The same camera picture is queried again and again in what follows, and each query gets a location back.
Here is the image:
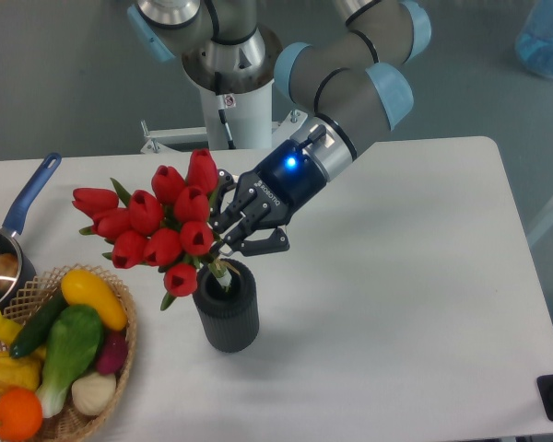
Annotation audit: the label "dark green cucumber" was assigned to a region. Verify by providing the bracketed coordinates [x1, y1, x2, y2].
[9, 290, 68, 358]

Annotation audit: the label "white garlic bulb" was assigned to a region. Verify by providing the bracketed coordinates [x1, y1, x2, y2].
[71, 372, 116, 416]

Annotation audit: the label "browned bread in pan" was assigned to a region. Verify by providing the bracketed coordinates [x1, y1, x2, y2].
[0, 253, 18, 293]

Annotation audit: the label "yellow gourd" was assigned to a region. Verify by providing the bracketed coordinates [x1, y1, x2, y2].
[0, 351, 41, 396]

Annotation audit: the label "blue handled saucepan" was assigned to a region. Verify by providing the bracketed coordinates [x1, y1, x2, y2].
[0, 153, 62, 310]

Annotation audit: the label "purple red onion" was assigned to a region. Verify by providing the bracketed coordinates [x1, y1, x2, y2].
[95, 331, 128, 375]

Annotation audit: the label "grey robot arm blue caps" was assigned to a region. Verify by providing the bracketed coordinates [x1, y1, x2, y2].
[127, 1, 431, 256]

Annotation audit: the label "green bok choy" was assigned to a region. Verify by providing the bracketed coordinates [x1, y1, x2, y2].
[36, 305, 104, 419]

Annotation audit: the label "small yellow pepper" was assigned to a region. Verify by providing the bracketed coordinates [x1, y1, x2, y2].
[0, 310, 23, 345]

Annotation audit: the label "yellow squash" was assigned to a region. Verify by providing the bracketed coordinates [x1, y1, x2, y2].
[61, 269, 128, 332]

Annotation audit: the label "woven wicker basket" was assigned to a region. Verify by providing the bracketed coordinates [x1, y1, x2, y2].
[0, 264, 137, 441]

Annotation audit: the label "white metal base frame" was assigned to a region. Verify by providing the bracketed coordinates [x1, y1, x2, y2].
[140, 109, 309, 154]

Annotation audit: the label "dark grey ribbed vase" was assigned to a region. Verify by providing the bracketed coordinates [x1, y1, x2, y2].
[193, 259, 259, 353]

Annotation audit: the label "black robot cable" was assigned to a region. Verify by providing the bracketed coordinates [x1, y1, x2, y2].
[214, 71, 237, 150]

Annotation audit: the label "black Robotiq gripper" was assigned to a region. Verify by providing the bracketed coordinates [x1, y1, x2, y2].
[209, 140, 327, 257]

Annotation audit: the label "red tulip bouquet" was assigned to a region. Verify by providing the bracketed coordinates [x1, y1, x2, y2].
[72, 148, 234, 310]

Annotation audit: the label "blue translucent plastic bag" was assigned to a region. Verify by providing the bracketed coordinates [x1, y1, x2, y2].
[514, 1, 553, 79]

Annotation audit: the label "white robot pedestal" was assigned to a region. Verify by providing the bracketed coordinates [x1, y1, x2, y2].
[180, 25, 287, 150]

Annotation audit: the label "orange fruit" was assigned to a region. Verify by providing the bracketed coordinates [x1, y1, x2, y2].
[0, 388, 43, 441]

